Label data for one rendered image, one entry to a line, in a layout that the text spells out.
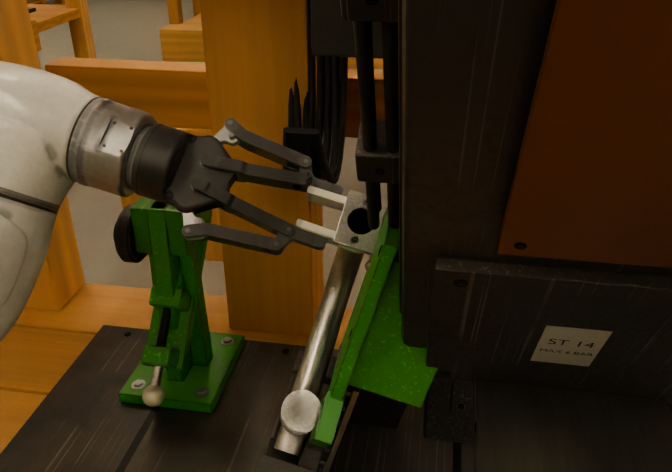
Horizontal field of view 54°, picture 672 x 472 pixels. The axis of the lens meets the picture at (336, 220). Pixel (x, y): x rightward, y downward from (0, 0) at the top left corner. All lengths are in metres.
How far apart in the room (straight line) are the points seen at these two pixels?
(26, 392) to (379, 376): 0.60
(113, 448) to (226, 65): 0.50
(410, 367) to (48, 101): 0.42
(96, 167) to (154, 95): 0.39
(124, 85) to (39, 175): 0.40
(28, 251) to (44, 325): 0.49
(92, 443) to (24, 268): 0.30
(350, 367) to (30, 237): 0.33
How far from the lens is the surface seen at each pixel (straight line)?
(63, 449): 0.92
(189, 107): 1.03
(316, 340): 0.74
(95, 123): 0.67
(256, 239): 0.64
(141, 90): 1.05
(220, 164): 0.66
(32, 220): 0.69
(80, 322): 1.17
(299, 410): 0.63
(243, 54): 0.88
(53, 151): 0.68
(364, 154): 0.45
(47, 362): 1.10
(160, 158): 0.65
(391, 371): 0.60
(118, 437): 0.91
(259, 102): 0.89
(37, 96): 0.69
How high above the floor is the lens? 1.52
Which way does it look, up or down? 27 degrees down
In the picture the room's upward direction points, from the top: straight up
